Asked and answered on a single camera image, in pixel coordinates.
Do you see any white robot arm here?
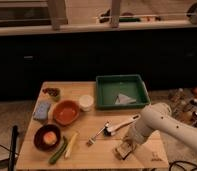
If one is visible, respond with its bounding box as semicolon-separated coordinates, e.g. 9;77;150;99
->
124;103;197;151

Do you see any green plastic tray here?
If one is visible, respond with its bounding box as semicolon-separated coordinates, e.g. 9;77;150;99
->
95;74;150;110

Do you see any green cucumber toy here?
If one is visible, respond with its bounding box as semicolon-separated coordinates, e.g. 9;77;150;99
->
49;136;68;165

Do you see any white-handled brush tool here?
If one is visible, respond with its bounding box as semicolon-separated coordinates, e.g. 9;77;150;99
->
104;114;140;136

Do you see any silver fork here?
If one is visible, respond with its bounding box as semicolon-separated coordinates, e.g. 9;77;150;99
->
86;122;109;146

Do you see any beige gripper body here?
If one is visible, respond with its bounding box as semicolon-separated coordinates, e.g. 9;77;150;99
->
123;129;137;149

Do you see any white cup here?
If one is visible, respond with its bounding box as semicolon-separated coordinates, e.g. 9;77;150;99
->
78;95;94;112

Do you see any wooden black-base eraser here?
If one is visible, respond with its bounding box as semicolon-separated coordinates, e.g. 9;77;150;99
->
114;144;133;160

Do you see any pale yellow vegetable stick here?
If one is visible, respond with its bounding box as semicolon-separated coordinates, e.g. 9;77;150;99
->
64;132;78;159

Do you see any black stand pole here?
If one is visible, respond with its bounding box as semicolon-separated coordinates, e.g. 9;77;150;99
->
8;125;19;171

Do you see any small bowl with grapes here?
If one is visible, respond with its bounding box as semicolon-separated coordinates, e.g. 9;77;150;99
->
43;88;60;102

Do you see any dark red bowl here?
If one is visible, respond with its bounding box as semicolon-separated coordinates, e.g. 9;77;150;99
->
34;124;61;151

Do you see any grey folded cloth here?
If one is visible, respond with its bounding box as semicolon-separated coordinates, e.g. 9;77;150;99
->
115;93;136;105

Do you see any orange bowl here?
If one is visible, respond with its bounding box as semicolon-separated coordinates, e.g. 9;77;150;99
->
53;100;80;126

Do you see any blue sponge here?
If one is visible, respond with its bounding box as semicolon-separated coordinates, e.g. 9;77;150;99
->
33;101;51;120

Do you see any orange round toy food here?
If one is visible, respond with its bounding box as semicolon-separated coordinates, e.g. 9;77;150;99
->
43;131;57;145

